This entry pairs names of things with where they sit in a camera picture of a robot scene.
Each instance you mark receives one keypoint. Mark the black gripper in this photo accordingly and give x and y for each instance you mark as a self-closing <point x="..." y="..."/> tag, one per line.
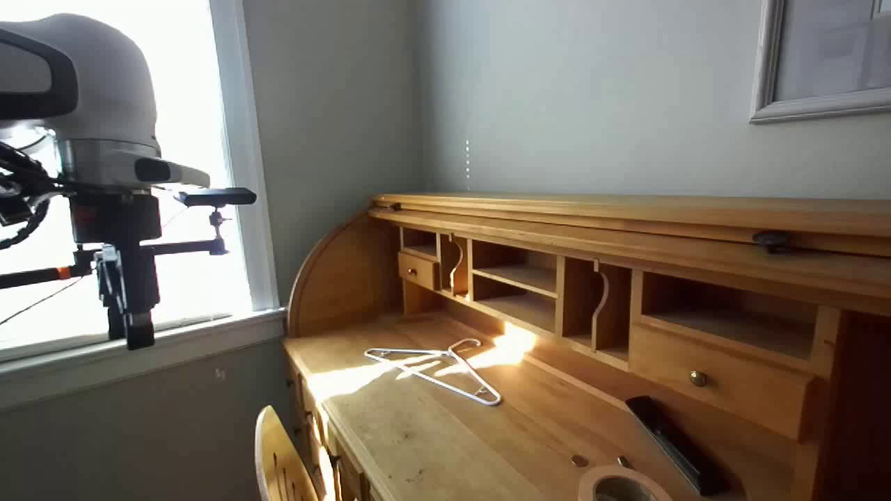
<point x="126" y="270"/>

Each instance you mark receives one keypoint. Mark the brass drawer knob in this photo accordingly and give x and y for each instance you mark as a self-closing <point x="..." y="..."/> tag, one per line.
<point x="700" y="380"/>

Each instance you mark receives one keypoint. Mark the wooden roll-top desk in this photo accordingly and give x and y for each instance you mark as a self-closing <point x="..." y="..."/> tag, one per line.
<point x="588" y="316"/>

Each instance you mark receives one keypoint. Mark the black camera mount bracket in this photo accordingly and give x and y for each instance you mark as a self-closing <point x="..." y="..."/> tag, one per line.
<point x="217" y="202"/>

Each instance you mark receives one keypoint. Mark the white framed picture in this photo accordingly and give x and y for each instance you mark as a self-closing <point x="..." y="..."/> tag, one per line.
<point x="824" y="60"/>

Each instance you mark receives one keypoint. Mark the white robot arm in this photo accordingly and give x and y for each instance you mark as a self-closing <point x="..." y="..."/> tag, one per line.
<point x="91" y="88"/>

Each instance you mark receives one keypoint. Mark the white wire clothes hanger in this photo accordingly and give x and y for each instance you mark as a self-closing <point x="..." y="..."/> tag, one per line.
<point x="444" y="369"/>

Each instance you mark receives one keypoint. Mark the wooden chair back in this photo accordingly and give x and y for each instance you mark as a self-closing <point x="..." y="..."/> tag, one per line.
<point x="276" y="462"/>

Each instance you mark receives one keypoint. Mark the black roll-top handle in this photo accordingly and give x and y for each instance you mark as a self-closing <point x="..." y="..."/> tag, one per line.
<point x="773" y="240"/>

